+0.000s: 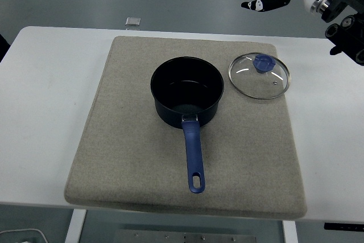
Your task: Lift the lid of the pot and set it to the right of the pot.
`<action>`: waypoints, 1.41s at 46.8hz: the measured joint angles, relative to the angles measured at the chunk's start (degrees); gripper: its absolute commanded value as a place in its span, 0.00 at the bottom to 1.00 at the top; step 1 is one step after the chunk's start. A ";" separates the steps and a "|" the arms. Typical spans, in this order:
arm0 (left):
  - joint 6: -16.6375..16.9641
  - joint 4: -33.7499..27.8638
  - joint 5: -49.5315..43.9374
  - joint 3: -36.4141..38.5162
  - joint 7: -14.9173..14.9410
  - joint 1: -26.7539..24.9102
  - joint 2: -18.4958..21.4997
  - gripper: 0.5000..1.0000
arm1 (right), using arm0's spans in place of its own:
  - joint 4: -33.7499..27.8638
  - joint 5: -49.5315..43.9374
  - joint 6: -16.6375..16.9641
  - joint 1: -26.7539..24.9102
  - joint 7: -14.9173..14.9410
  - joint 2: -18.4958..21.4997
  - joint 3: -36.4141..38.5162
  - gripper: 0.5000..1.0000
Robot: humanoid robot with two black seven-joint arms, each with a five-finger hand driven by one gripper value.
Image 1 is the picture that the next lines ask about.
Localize glass lid with blue knob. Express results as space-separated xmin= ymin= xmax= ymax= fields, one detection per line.
xmin=228 ymin=52 xmax=292 ymax=100

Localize beige fabric mat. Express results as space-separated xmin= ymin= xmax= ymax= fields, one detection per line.
xmin=64 ymin=35 xmax=308 ymax=221

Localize black table control panel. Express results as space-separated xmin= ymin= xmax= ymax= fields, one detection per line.
xmin=323 ymin=222 xmax=364 ymax=231

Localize white table leg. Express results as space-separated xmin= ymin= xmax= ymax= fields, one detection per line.
xmin=282 ymin=220 xmax=299 ymax=243
xmin=64 ymin=209 xmax=87 ymax=243

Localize person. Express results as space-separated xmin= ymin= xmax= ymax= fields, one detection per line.
xmin=0 ymin=34 xmax=12 ymax=63

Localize dark saucepan with blue handle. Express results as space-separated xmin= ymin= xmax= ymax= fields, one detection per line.
xmin=150 ymin=56 xmax=225 ymax=195

